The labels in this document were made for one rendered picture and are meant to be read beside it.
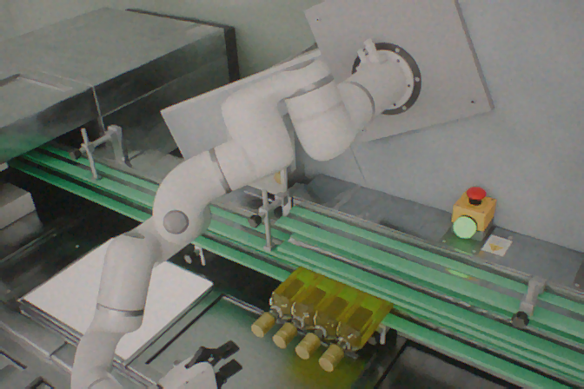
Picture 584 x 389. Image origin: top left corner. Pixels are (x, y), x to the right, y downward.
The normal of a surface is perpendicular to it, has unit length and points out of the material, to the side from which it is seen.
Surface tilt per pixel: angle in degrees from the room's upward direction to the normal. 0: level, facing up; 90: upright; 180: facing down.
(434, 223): 90
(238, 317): 90
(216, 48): 90
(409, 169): 0
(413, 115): 4
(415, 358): 90
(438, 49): 4
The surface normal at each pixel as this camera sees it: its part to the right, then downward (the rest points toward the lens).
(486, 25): -0.57, 0.47
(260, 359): -0.05, -0.84
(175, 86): 0.82, 0.27
